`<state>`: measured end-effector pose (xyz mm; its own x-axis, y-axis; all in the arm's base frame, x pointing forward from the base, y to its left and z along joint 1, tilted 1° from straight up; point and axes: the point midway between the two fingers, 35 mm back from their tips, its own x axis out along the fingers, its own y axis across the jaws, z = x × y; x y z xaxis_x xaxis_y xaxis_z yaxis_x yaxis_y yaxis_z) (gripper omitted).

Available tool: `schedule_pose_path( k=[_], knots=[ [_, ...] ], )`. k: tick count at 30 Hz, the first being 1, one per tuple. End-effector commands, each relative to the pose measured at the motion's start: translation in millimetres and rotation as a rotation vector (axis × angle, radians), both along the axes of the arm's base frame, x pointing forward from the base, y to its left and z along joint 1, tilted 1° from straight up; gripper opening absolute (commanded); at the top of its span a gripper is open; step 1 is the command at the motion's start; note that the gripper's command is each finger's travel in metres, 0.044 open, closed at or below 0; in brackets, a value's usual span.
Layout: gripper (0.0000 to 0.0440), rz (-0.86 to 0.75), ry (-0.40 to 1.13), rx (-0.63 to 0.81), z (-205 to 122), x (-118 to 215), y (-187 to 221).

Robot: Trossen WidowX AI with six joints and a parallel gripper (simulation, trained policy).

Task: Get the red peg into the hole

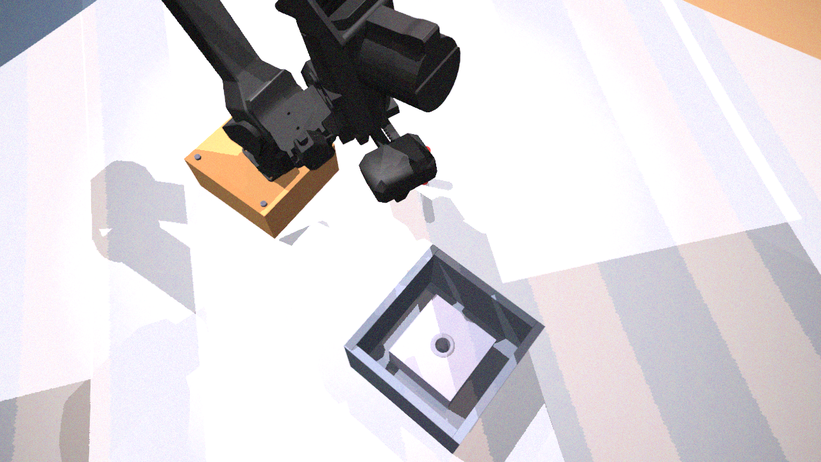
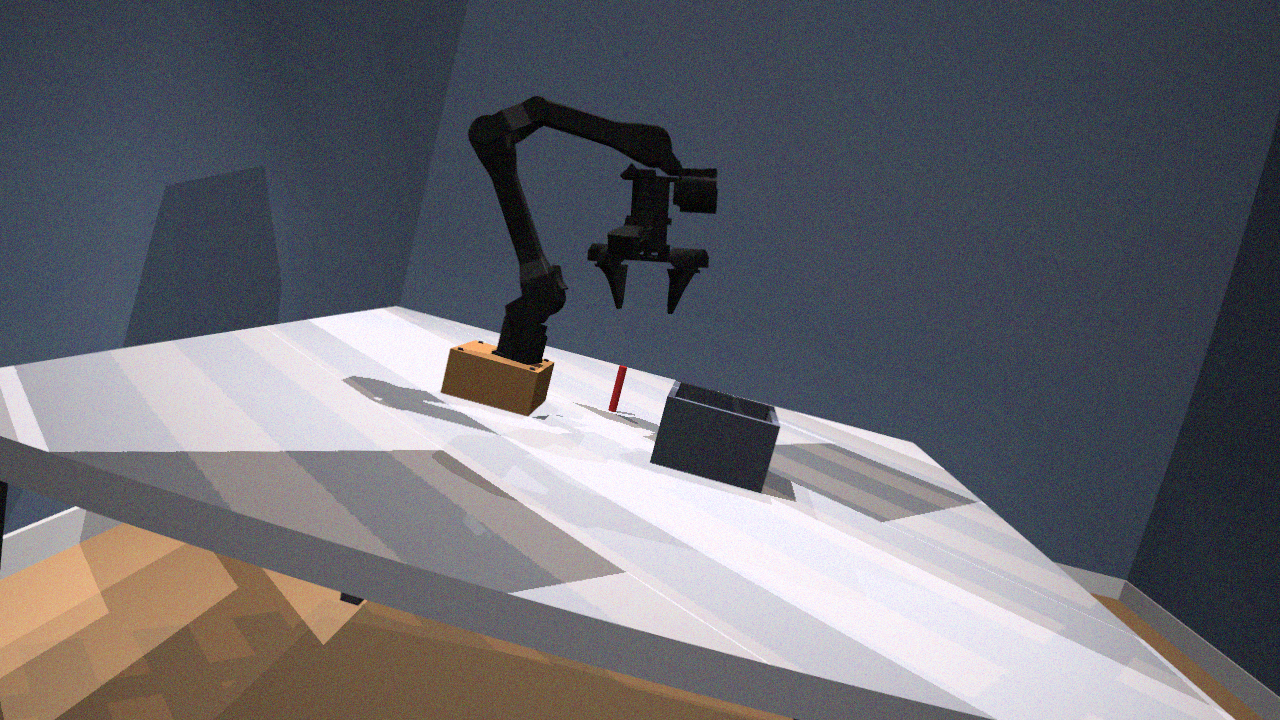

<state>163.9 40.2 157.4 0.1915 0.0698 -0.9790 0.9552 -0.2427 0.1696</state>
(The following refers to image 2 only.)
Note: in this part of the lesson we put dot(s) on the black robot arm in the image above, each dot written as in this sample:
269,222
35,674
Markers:
493,139

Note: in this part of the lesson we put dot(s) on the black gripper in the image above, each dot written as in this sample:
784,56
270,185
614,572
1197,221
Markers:
686,261

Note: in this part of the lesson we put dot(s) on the dark red peg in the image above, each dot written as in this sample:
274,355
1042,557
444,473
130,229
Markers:
617,388

